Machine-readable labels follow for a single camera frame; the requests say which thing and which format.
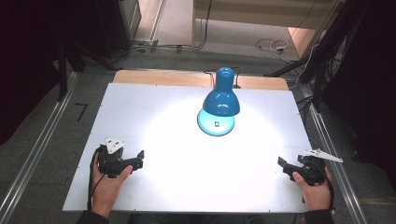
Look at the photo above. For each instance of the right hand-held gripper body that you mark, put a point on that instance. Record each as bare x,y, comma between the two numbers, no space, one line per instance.
311,172

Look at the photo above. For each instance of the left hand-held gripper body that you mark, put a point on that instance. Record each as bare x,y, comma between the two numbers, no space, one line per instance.
112,161

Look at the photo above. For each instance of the person's right hand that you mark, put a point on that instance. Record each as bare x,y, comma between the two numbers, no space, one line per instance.
316,194

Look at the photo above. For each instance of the person's left hand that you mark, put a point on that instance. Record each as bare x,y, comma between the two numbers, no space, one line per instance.
106,189

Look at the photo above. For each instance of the white board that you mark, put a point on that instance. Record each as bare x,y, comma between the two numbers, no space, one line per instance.
130,112

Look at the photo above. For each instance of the wooden table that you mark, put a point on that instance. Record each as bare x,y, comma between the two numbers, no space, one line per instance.
155,77

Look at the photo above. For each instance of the blue desk lamp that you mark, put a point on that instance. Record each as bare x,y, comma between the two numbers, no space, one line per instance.
221,102

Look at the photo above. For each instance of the grey power strip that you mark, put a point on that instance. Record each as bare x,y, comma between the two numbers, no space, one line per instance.
146,42

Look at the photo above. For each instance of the black cabinet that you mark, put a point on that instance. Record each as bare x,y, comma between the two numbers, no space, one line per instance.
115,25

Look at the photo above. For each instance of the light wooden furniture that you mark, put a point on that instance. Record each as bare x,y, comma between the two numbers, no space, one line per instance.
258,14

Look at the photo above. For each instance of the metal floor rail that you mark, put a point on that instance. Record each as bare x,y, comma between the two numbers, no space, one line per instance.
40,137
330,146

